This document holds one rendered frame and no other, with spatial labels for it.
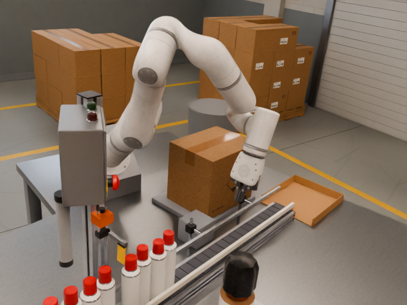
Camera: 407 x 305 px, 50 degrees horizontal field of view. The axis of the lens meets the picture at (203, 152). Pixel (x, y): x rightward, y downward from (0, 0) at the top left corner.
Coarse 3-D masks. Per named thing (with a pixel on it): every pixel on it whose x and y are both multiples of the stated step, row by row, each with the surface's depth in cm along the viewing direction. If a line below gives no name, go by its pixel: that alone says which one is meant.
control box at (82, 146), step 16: (64, 112) 101; (80, 112) 102; (96, 112) 103; (64, 128) 92; (80, 128) 93; (96, 128) 94; (64, 144) 93; (80, 144) 94; (96, 144) 95; (64, 160) 94; (80, 160) 95; (96, 160) 96; (64, 176) 96; (80, 176) 97; (96, 176) 98; (64, 192) 98; (80, 192) 99; (96, 192) 100
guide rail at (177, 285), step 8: (288, 208) 179; (272, 216) 172; (280, 216) 176; (264, 224) 166; (248, 232) 160; (256, 232) 163; (240, 240) 155; (232, 248) 152; (216, 256) 146; (224, 256) 149; (208, 264) 143; (192, 272) 138; (200, 272) 140; (184, 280) 134; (168, 288) 131; (176, 288) 132; (160, 296) 128; (168, 296) 130; (152, 304) 125
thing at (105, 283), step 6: (102, 270) 111; (108, 270) 111; (102, 276) 110; (108, 276) 111; (102, 282) 111; (108, 282) 111; (114, 282) 113; (102, 288) 111; (108, 288) 111; (114, 288) 113; (102, 294) 111; (108, 294) 112; (114, 294) 114; (102, 300) 112; (108, 300) 113; (114, 300) 115
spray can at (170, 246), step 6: (168, 234) 127; (168, 240) 127; (168, 246) 128; (174, 246) 129; (168, 252) 128; (174, 252) 129; (168, 258) 129; (174, 258) 130; (168, 264) 130; (174, 264) 131; (168, 270) 130; (174, 270) 133; (168, 276) 131; (168, 282) 132
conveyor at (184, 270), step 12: (276, 204) 187; (264, 216) 178; (240, 228) 168; (252, 228) 169; (264, 228) 170; (228, 240) 161; (204, 252) 153; (216, 252) 154; (192, 264) 147; (216, 264) 148; (180, 276) 141; (180, 288) 136; (168, 300) 131
